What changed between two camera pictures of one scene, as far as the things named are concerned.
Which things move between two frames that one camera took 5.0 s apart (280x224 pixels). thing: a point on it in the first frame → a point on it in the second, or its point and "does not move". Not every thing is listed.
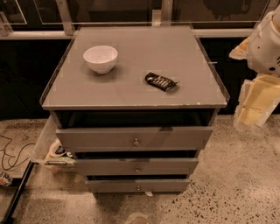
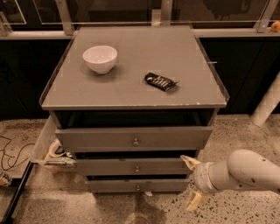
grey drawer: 136,165 does not move
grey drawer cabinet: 134,106 does not move
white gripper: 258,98 → 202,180
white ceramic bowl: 101,59 does not move
